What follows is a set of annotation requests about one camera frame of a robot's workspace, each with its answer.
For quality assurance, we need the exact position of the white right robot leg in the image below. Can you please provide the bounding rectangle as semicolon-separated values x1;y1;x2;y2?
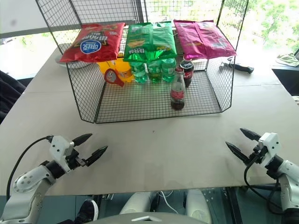
185;189;213;224

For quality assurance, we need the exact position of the black wire mesh rack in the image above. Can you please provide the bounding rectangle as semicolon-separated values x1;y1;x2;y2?
35;0;249;125

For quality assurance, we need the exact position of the dark side desk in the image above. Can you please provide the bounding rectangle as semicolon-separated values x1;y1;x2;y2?
271;64;299;97

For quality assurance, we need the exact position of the black fabric seat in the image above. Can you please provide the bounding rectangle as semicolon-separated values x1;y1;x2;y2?
0;70;27;125

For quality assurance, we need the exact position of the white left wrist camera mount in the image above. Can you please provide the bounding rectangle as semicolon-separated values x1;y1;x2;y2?
49;135;75;174

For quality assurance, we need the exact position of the white robot leg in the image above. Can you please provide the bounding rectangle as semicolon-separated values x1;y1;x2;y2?
185;189;213;224
119;191;155;216

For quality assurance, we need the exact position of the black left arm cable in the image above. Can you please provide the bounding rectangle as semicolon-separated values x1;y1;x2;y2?
6;135;53;202

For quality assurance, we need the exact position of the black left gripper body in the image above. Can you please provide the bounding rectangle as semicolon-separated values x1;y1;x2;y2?
65;147;88;170

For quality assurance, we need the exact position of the glass cola bottle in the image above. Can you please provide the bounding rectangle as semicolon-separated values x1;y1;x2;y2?
170;67;186;111

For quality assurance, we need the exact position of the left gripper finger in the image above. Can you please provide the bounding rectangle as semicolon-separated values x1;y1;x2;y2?
85;145;109;167
71;133;93;147

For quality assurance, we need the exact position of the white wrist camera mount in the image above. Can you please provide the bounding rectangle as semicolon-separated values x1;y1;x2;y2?
257;132;281;169
49;135;75;174

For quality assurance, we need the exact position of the white left robot leg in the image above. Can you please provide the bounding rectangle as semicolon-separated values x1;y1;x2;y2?
119;191;155;216

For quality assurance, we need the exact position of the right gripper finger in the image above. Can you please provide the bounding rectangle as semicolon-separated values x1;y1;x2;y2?
225;141;251;164
239;127;262;142

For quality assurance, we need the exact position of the black sneaker white sole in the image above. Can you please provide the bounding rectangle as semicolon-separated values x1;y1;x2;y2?
74;199;99;224

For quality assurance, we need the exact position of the green chip bag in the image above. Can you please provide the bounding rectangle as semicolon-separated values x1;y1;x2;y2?
122;21;178;63

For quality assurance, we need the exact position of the thin white cable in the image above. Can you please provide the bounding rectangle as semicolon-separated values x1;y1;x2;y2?
160;190;178;215

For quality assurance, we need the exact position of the green cloth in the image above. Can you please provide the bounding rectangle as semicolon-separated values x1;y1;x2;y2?
276;52;299;68

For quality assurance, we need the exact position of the black handled tool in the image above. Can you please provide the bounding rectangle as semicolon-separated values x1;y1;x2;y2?
219;56;255;75

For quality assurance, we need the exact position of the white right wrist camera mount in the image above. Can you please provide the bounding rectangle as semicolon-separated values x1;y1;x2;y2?
257;132;281;169

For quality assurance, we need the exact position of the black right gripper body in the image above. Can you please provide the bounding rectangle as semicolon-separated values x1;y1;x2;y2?
246;142;269;167

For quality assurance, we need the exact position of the plastic cola bottle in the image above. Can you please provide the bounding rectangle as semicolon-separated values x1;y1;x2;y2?
179;56;195;88

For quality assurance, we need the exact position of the green plastic soda bottle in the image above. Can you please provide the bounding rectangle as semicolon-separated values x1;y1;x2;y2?
129;61;149;84
147;60;163;83
161;58;177;83

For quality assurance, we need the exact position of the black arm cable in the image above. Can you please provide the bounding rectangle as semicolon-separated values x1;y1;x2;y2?
243;151;285;215
6;135;53;202

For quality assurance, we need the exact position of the magenta chip bag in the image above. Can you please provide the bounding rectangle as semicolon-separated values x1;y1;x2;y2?
173;19;237;60

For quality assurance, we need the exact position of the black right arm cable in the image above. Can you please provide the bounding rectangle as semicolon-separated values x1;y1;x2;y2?
243;151;285;215

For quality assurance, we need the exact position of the red chip bag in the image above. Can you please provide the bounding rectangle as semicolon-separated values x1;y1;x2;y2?
59;21;127;64

